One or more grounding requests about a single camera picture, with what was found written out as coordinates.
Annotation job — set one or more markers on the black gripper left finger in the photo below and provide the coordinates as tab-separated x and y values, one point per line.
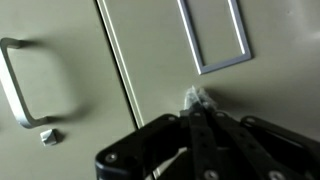
156	150

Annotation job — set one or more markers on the silver drawer thumb latch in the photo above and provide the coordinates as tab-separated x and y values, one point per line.
48	137

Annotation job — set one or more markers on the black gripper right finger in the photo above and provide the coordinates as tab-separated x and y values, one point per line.
260	153

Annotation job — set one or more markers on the beige drawer with label frame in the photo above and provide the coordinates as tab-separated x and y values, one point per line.
160	50

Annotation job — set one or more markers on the empty silver label frame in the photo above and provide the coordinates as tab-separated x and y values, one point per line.
226	63

